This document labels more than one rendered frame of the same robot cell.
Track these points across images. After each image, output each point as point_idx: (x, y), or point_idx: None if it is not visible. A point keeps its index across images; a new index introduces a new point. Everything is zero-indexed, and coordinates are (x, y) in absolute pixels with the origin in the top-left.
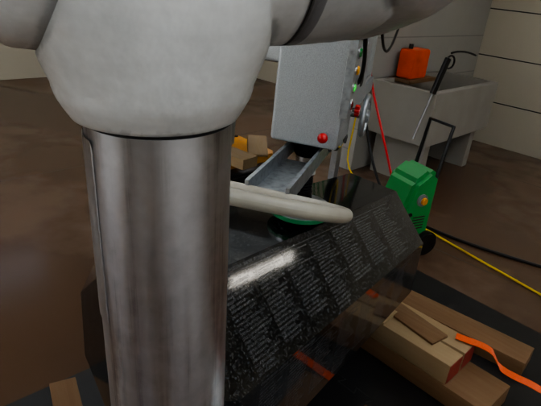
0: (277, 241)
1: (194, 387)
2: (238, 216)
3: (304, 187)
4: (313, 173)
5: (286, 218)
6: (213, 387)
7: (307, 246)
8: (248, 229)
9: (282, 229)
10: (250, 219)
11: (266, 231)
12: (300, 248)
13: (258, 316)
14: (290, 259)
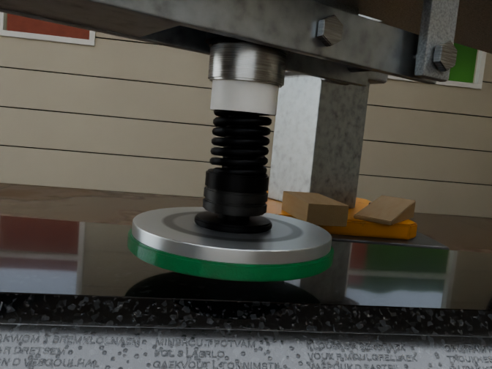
0: (25, 288)
1: None
2: (93, 236)
3: (222, 154)
4: (250, 106)
5: (129, 239)
6: None
7: (140, 350)
8: (41, 252)
9: (116, 277)
10: (101, 245)
11: (65, 266)
12: (101, 347)
13: None
14: (12, 367)
